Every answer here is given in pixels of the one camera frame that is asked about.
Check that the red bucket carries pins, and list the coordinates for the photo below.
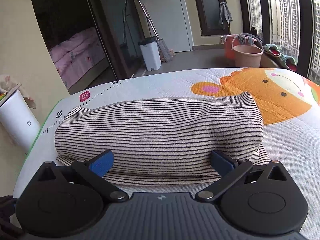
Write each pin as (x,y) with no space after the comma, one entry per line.
(228,47)

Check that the dark framed window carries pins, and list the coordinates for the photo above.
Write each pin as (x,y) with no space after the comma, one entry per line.
(210,2)

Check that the black balcony window frame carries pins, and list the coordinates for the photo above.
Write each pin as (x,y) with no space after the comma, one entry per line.
(265,10)

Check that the cartoon printed mat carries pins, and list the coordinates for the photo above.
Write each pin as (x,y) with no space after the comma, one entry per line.
(287,142)

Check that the pink plastic bucket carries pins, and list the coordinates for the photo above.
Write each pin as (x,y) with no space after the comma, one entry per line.
(246,57)

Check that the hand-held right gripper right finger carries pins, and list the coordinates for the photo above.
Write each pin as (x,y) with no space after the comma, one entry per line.
(221,164)

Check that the dark sliding door frame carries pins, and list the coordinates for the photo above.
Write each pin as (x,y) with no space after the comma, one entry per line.
(107,30)

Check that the striped beige shirt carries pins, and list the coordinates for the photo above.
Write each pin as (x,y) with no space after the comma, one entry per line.
(160,135)

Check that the flat mop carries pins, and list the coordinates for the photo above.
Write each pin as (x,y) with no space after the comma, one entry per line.
(165,50)

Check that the pink quilt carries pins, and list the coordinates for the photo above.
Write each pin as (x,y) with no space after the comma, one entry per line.
(75,52)

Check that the flat cardboard board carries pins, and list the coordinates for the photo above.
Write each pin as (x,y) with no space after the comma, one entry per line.
(10,92)

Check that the white mop bucket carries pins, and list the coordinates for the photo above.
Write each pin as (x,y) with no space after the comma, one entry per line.
(150,55)

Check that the white door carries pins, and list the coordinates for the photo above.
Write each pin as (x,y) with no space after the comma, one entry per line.
(172,10)

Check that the grey hanging towel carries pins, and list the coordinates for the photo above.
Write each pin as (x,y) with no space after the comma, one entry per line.
(224,13)

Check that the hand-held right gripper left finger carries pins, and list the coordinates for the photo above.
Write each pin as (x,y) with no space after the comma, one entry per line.
(103,164)

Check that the white cylindrical appliance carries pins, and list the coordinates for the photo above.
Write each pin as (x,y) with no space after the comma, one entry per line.
(17,123)

